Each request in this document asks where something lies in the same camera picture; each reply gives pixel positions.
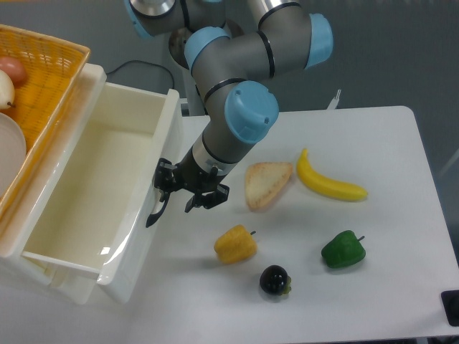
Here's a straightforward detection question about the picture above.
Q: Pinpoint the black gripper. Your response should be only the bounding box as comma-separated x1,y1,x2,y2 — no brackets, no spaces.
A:
153,152,230,213

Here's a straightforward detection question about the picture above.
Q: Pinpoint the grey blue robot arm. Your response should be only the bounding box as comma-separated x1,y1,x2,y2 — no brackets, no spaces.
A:
126,1,333,210

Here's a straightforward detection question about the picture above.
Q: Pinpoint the white drawer cabinet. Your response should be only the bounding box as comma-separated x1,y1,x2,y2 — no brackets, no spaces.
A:
1,64,106,304

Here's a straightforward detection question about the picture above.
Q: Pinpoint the yellow bell pepper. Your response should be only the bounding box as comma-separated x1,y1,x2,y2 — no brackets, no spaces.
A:
214,224,257,264

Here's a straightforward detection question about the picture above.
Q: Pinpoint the toast bread slice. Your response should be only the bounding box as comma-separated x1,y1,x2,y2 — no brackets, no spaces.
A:
245,162,293,210

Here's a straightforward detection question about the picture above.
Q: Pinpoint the dark purple eggplant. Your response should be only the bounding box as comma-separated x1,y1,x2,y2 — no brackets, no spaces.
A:
259,265,291,296

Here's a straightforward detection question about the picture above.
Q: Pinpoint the yellow banana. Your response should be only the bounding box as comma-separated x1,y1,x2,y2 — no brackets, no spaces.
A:
296,148,368,202

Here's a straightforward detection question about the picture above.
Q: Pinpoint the green bell pepper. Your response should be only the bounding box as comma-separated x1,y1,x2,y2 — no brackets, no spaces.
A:
321,230,366,269

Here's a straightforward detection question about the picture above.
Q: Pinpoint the white plate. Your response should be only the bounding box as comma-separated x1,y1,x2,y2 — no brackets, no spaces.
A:
0,113,27,196

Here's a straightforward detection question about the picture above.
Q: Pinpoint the yellow woven basket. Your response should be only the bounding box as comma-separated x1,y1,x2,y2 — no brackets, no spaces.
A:
1,24,90,218

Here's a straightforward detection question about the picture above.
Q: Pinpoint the pale yellow pear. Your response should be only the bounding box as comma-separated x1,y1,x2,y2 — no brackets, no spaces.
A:
0,70,15,110

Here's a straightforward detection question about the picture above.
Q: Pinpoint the red apple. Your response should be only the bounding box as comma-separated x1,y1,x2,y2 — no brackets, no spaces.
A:
0,56,28,87

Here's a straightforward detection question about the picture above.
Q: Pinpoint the black device at edge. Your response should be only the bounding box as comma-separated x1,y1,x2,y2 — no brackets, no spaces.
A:
440,290,459,327

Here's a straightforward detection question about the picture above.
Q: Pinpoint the black cable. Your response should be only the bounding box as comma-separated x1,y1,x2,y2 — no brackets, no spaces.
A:
105,59,175,90

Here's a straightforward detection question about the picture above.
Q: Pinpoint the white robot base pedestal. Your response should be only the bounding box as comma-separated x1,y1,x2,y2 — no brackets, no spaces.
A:
169,28,207,116

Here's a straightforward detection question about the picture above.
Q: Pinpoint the white metal bracket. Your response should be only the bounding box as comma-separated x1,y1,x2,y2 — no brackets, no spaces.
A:
179,89,341,117

